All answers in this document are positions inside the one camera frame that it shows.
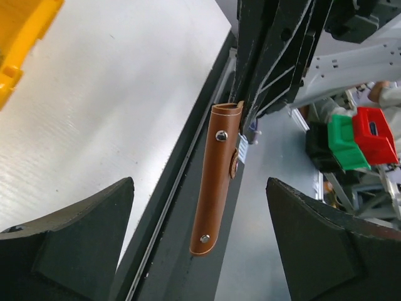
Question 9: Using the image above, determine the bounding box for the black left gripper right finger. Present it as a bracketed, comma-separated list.
[266, 177, 400, 300]

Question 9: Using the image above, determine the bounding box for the person in white coat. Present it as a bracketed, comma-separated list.
[331, 80, 401, 139]

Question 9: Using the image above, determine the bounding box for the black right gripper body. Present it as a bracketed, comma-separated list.
[325, 0, 400, 44]

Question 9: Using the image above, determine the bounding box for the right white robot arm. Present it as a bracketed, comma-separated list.
[230, 1, 400, 127]

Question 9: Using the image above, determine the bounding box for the brown leather card holder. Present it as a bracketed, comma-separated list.
[189, 102, 243, 256]

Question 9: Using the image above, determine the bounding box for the red plastic bin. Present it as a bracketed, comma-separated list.
[352, 107, 398, 166]

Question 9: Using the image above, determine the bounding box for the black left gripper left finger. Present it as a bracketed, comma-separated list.
[1, 177, 134, 300]

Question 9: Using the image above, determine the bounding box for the yellow plastic bin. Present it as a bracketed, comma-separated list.
[1, 0, 64, 107]

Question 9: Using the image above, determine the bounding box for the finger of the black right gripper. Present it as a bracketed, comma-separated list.
[230, 0, 279, 121]
[246, 1, 332, 119]

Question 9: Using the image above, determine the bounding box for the green plastic bin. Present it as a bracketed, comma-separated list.
[328, 115, 371, 171]

